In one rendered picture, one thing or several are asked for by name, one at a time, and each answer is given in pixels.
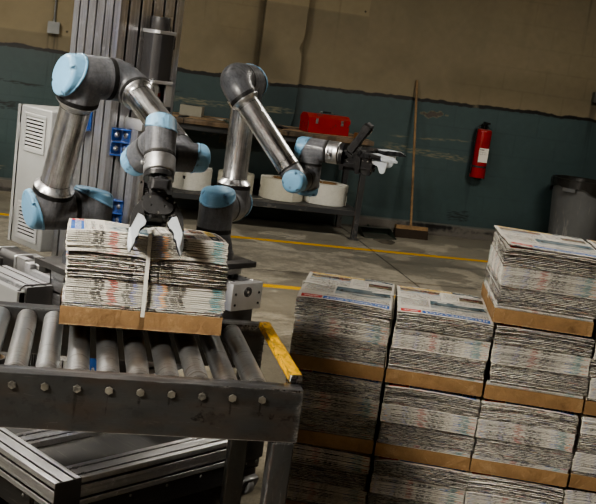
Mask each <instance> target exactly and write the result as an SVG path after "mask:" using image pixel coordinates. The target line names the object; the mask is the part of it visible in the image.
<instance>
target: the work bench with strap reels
mask: <svg viewBox="0 0 596 504"><path fill-rule="evenodd" d="M321 112H322V111H321ZM321 112H320V113H312V112H304V111H303V112H302V113H301V115H300V125H299V127H292V126H284V125H282V126H284V127H288V129H286V128H283V129H281V128H277V129H278V130H279V132H280V133H281V135H282V136H283V138H284V140H285V141H287V142H296V140H297V139H298V138H299V137H300V136H305V137H313V138H318V139H324V140H331V141H337V142H341V143H346V144H347V147H349V145H350V144H351V143H352V141H353V140H354V139H355V138H353V137H354V134H349V127H350V124H351V121H350V119H349V117H346V116H338V115H333V113H332V115H330V114H331V112H325V111H323V113H330V114H321ZM178 115H182V114H179V112H172V116H174V117H175V119H176V121H177V122H178V124H179V125H180V126H181V127H182V129H187V130H196V131H204V132H212V133H221V134H228V126H229V124H228V123H226V122H225V120H226V119H227V118H219V117H211V116H204V117H196V116H189V115H188V116H189V117H178ZM360 146H362V147H370V146H374V141H371V140H368V139H366V140H364V141H363V143H362V144H361V145H360ZM212 172H213V170H212V168H209V167H208V169H207V170H206V171H205V172H202V173H189V172H175V175H174V182H173V183H172V184H171V186H170V191H168V190H167V191H166V190H165V191H166V193H167V194H168V195H172V198H181V199H191V200H199V197H200V195H201V190H202V189H203V188H204V187H207V186H211V179H212ZM348 174H349V170H345V169H344V170H343V172H342V179H341V183H338V182H333V181H327V180H321V179H320V183H319V185H320V186H319V189H318V194H317V195H316V196H314V197H309V196H302V195H299V194H297V193H289V192H287V191H286V190H285V189H284V188H283V185H282V178H281V176H280V175H264V174H262V175H261V180H260V188H259V191H253V184H254V176H255V175H254V174H253V173H249V172H248V176H247V181H248V182H249V183H250V185H251V188H250V194H251V196H252V200H253V205H252V206H258V207H267V208H277V209H286V210H296V211H305V212H315V213H324V214H334V215H336V220H335V226H334V225H332V226H333V227H334V228H343V227H341V222H342V215H344V216H353V221H352V228H351V235H350V238H349V237H347V238H348V239H349V240H356V241H359V240H358V239H357V233H358V226H359V219H360V213H361V206H362V199H363V192H364V186H365V179H366V175H360V174H359V180H358V187H357V194H356V201H355V207H354V208H353V207H352V206H350V205H349V204H347V203H346V201H347V195H348V188H349V186H348V185H347V181H348Z"/></svg>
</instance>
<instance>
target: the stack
mask: <svg viewBox="0 0 596 504"><path fill-rule="evenodd" d="M303 282H305V284H302V287H301V289H300V291H299V293H298V295H297V297H296V304H295V311H294V314H295V315H294V316H295V319H294V323H293V331H292V339H291V345H290V350H291V351H290V352H291V353H293V354H299V355H305V356H312V357H319V358H325V359H332V360H338V361H344V362H351V363H357V364H363V365H369V366H375V367H382V368H384V363H385V356H386V352H387V354H388V357H387V368H390V369H396V370H403V371H410V372H416V373H423V374H429V375H435V376H442V377H448V378H454V379H460V380H467V381H473V382H479V383H483V380H485V383H486V384H488V385H494V386H501V387H507V388H513V389H520V390H526V391H532V392H539V393H545V394H551V395H558V396H565V397H571V398H578V399H583V396H584V398H585V399H586V400H588V401H595V402H596V336H595V335H594V333H593V332H592V336H591V337H588V336H581V335H575V334H568V333H562V332H555V331H549V330H542V329H536V328H529V327H523V326H516V325H510V324H503V323H496V322H492V320H491V317H490V315H489V313H488V310H487V308H486V305H485V303H484V300H483V298H481V297H476V296H471V295H466V294H460V293H453V292H447V291H440V290H433V289H425V288H418V287H409V286H399V285H397V289H396V295H395V294H394V288H395V284H392V283H387V282H382V281H376V280H369V279H363V278H356V277H349V276H343V275H336V274H329V273H321V272H311V271H310V273H309V275H308V276H307V278H306V280H305V281H303ZM394 295H395V300H394ZM393 301H394V302H393ZM393 303H394V304H395V307H394V306H393ZM392 311H394V314H393V313H392ZM391 318H393V319H391ZM391 324H392V327H391ZM390 331H391V334H390ZM387 347H388V351H387ZM298 369H299V368H298ZM299 371H300V372H301V374H302V376H303V381H302V383H301V384H300V386H301V387H302V389H303V391H304V396H303V403H302V410H301V417H300V424H299V429H302V430H309V431H316V432H322V433H329V434H335V435H341V436H348V437H354V438H360V439H366V440H372V441H373V438H374V432H375V433H376V439H375V440H374V446H373V452H372V454H368V453H362V452H355V451H349V450H343V449H336V448H330V447H324V446H317V445H311V444H305V443H299V442H297V443H294V449H293V456H292V463H291V470H290V477H289V484H288V491H287V498H286V499H288V500H294V501H299V502H305V503H310V504H596V492H594V491H589V490H583V489H577V488H572V487H568V484H567V486H566V487H560V486H554V485H548V484H542V483H536V482H530V481H524V480H518V479H512V478H506V477H500V476H494V475H488V474H482V473H476V472H470V471H464V470H459V469H453V468H447V467H441V466H435V465H429V464H423V463H417V462H411V461H405V460H399V459H393V458H387V457H381V456H375V455H374V452H375V450H374V448H375V446H376V442H379V443H385V444H391V445H398V446H404V447H410V448H416V449H422V450H428V451H434V452H440V453H446V454H451V455H457V456H463V457H469V458H470V455H471V456H472V458H475V459H481V460H487V461H493V462H500V463H506V464H512V465H518V466H524V467H530V468H536V469H542V470H548V471H554V472H560V473H565V474H567V473H568V470H570V472H571V473H572V474H577V475H583V476H588V477H594V478H596V416H592V415H586V414H583V412H581V413H576V412H569V411H563V410H557V409H550V408H544V407H537V406H531V405H524V404H518V403H511V402H505V401H499V400H492V399H486V398H483V394H482V395H481V397H479V396H472V395H466V394H459V393H453V392H446V391H440V390H434V389H427V388H421V387H414V386H408V385H402V384H395V383H389V382H385V378H386V377H385V373H386V371H387V370H386V366H385V370H384V375H383V381H382V382H381V381H375V380H369V379H362V378H356V377H350V376H343V375H337V374H331V373H325V372H318V371H312V370H306V369H299ZM376 424H377V430H376V428H375V427H376Z"/></svg>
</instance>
